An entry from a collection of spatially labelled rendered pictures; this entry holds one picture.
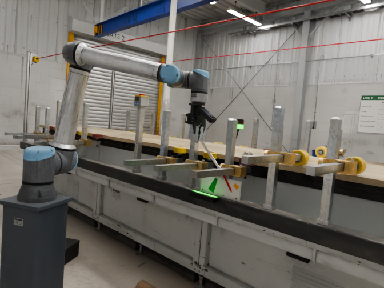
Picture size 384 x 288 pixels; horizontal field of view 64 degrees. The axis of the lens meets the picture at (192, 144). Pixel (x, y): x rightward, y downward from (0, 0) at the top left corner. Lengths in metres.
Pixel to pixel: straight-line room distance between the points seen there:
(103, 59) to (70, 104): 0.36
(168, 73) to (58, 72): 8.11
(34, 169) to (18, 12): 7.92
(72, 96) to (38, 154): 0.37
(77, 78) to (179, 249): 1.31
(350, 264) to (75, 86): 1.57
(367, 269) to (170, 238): 1.35
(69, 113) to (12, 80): 7.36
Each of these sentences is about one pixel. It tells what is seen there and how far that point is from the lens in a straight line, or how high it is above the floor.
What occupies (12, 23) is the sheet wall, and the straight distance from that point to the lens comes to 9.42.
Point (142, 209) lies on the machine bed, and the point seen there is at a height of 0.36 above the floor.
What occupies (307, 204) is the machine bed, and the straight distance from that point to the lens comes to 1.65.
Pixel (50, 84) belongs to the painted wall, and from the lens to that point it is 9.43.
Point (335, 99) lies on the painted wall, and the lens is 9.10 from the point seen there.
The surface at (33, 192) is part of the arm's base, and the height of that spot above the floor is 0.65.
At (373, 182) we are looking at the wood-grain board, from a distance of 1.49.
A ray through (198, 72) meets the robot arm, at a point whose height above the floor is 1.33.
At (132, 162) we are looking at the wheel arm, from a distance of 1.72.
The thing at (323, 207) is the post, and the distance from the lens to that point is 1.39.
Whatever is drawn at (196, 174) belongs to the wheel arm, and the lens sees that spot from 1.34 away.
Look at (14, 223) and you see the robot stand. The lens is 1.83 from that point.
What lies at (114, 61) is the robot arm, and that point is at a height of 1.34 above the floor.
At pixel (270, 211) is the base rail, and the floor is 0.70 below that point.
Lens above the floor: 1.07
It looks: 4 degrees down
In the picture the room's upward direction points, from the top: 5 degrees clockwise
